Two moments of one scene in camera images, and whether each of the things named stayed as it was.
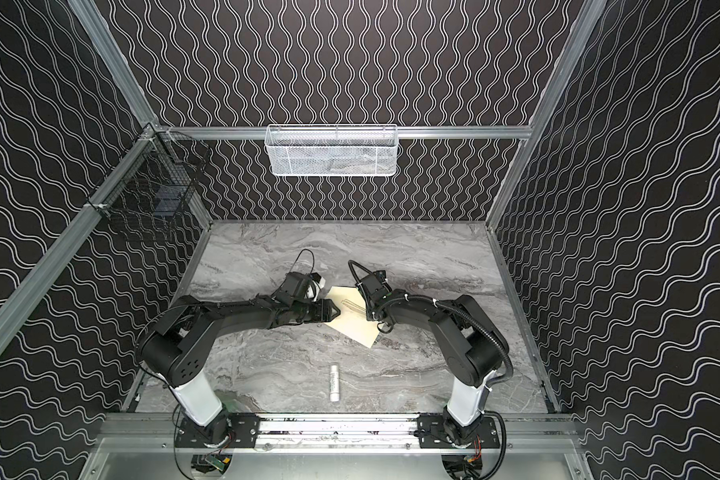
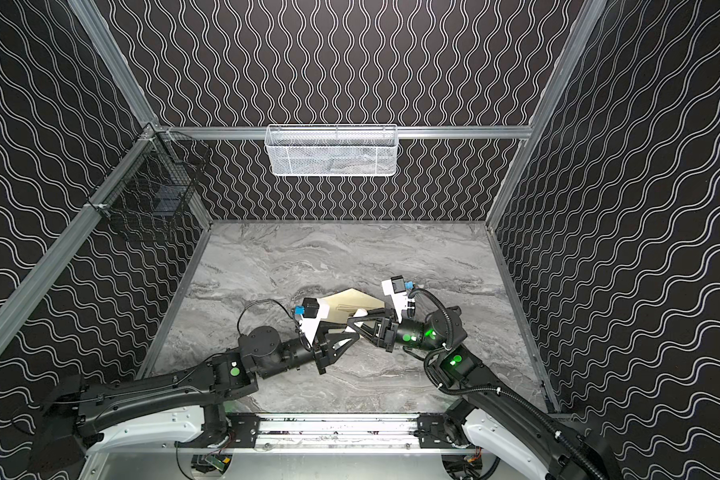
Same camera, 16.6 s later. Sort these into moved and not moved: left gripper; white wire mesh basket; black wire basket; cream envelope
Moved: left gripper
Not moved: black wire basket; white wire mesh basket; cream envelope
